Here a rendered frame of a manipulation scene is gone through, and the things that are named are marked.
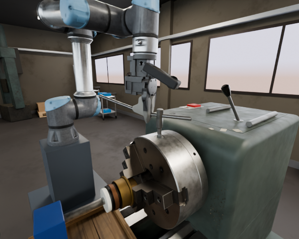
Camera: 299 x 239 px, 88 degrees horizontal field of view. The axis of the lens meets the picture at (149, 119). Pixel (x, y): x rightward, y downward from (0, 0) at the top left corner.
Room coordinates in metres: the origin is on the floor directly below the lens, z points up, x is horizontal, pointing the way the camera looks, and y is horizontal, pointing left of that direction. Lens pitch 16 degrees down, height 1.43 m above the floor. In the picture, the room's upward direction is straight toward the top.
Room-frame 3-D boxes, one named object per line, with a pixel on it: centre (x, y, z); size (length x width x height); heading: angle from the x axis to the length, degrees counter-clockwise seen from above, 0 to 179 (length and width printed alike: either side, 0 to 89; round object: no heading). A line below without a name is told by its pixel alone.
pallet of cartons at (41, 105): (6.08, 3.72, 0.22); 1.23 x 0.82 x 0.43; 132
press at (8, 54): (5.22, 4.58, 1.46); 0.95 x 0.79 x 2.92; 42
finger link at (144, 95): (0.48, 0.01, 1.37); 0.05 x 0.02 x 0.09; 158
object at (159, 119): (0.49, -0.03, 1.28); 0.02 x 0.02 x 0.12
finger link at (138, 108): (0.50, 0.03, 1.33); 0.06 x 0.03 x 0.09; 68
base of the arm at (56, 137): (0.78, 0.46, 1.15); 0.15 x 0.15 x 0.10
